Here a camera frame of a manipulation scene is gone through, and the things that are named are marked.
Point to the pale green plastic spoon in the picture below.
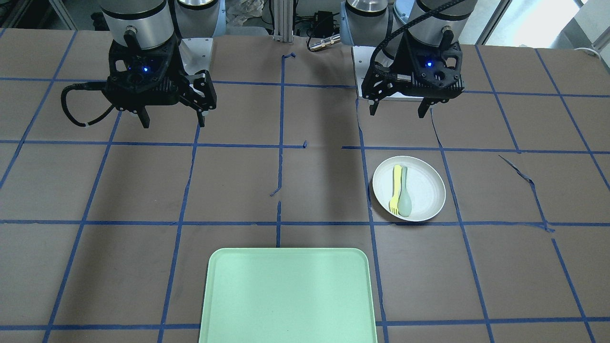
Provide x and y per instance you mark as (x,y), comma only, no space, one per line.
(404,200)

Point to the light green tray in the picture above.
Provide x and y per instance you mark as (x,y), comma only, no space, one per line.
(288,295)

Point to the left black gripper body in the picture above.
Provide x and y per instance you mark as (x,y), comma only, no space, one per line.
(399,58)

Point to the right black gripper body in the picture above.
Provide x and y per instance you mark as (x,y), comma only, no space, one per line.
(200,91)

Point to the gold metal cylinder tool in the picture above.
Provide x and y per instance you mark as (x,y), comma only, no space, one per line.
(324,43)

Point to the white round plate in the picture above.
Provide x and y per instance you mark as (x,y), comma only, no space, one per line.
(425,186)

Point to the left robot arm grey silver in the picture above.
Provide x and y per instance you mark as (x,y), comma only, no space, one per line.
(379,24)

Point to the yellow plastic fork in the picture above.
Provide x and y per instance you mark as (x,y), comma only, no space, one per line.
(396,189)

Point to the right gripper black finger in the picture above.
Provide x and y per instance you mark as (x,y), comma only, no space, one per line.
(201,115)
(144,117)

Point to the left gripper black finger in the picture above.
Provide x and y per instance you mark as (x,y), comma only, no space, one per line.
(423,107)
(373,106)

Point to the right robot arm grey silver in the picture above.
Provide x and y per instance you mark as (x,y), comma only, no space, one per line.
(154,21)

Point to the aluminium frame post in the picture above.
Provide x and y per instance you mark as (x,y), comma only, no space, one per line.
(283,20)

